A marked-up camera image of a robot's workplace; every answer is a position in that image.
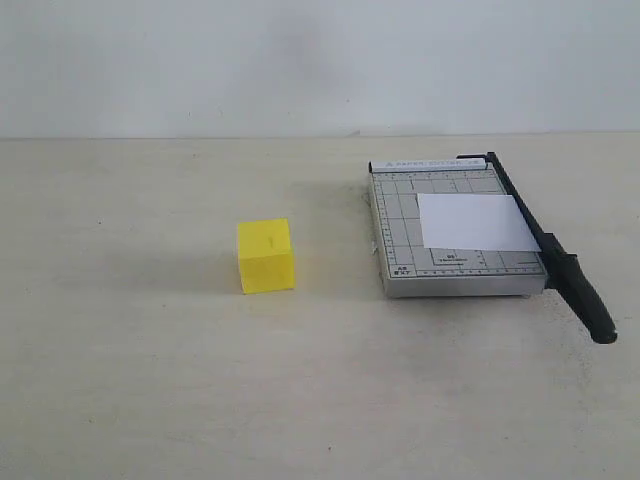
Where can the yellow cube block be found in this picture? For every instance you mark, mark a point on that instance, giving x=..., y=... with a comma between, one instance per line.
x=265, y=256

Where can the white paper sheet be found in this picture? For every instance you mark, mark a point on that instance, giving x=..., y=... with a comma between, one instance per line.
x=484, y=222

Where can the black cutter blade lever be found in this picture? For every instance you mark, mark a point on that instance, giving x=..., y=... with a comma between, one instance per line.
x=564, y=273

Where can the grey paper cutter base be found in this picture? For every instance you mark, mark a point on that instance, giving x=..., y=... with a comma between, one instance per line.
x=408, y=269

